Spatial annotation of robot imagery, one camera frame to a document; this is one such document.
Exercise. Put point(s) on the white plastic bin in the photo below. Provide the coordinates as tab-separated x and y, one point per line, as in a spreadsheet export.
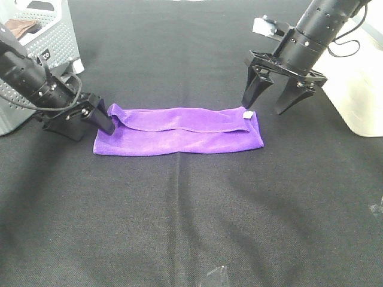
353	67

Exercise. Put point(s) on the black table cloth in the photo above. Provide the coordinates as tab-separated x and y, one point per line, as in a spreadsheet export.
294	213

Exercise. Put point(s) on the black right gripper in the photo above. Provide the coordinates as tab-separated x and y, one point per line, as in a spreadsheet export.
298	87

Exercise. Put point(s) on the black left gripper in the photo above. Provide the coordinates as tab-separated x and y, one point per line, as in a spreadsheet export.
65	109

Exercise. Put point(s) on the brown folded cloth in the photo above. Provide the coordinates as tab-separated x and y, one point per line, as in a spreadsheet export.
19	28

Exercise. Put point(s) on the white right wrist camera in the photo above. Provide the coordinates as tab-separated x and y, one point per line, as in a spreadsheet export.
269	28

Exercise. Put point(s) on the grey perforated plastic basket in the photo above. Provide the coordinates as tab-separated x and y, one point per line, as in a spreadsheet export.
54	40

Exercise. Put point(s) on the purple microfiber towel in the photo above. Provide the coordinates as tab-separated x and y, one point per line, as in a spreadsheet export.
149	132

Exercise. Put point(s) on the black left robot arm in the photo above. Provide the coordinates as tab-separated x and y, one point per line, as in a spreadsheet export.
24	73

